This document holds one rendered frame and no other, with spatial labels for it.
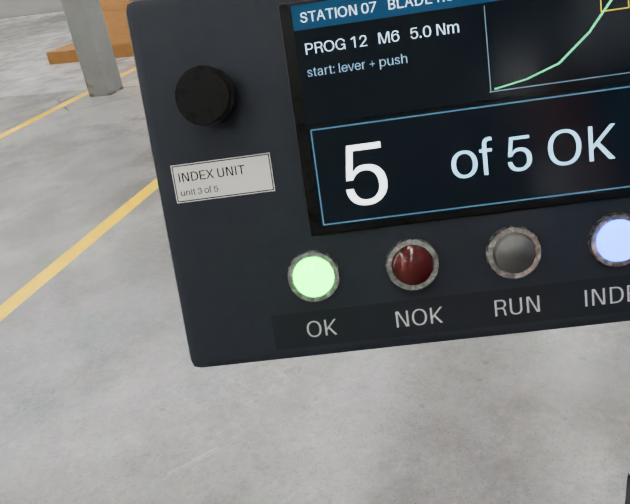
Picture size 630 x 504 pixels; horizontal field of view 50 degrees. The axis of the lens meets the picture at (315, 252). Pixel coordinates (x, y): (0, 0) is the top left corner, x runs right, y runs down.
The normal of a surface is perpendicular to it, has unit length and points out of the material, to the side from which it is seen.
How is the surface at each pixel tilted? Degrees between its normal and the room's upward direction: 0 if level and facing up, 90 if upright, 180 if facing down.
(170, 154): 75
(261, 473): 0
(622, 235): 70
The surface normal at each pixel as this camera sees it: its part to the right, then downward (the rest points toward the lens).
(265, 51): -0.05, 0.22
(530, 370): -0.15, -0.88
